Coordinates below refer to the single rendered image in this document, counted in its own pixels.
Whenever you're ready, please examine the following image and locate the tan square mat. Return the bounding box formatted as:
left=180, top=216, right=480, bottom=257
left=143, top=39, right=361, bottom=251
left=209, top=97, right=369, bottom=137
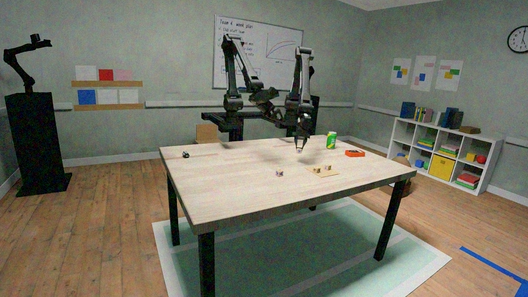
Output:
left=305, top=165, right=340, bottom=178

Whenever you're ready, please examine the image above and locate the orange pocket multimeter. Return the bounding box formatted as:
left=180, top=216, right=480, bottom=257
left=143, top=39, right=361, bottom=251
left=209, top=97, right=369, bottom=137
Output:
left=345, top=150, right=365, bottom=157

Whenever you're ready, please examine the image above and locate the green and yellow soda can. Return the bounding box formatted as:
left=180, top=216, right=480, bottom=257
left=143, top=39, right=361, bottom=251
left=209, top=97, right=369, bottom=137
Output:
left=326, top=132, right=337, bottom=149

